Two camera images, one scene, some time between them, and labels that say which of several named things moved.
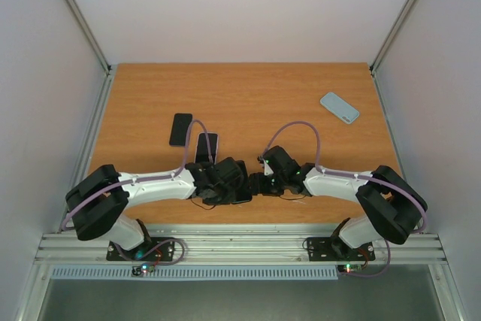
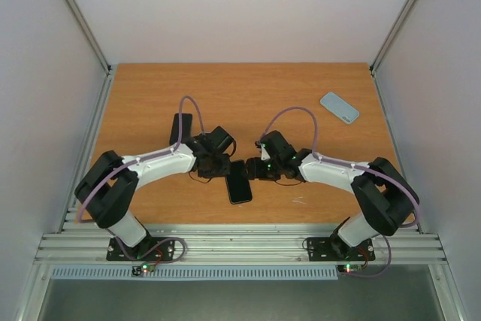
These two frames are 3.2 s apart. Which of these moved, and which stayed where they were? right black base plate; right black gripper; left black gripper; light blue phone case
Moved: right black gripper; left black gripper
Stayed: light blue phone case; right black base plate
